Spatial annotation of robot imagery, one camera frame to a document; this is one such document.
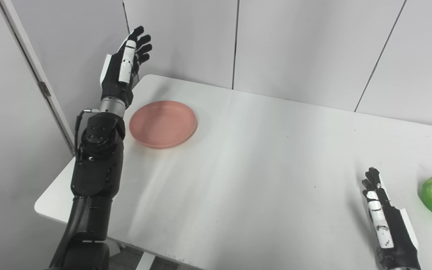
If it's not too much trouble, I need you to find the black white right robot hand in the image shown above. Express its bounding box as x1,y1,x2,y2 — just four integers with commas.
362,167,421,270

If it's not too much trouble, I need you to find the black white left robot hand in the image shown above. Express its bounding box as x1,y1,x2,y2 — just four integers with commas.
100,25,153,109

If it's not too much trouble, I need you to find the pink round plate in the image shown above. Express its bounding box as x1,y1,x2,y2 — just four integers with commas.
129,100,198,150

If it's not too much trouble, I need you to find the white table leg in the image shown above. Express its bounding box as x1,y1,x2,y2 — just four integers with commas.
135,252,157,270

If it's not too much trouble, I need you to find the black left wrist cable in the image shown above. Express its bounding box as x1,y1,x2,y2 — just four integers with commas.
74,108,100,155

